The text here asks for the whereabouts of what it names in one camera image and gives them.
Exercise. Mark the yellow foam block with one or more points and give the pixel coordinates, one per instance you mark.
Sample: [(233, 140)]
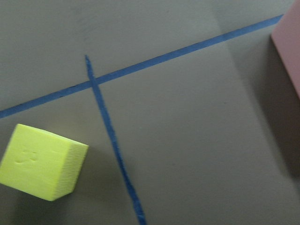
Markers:
[(41, 163)]

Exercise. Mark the pink plastic bin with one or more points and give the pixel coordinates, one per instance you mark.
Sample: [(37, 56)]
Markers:
[(286, 38)]

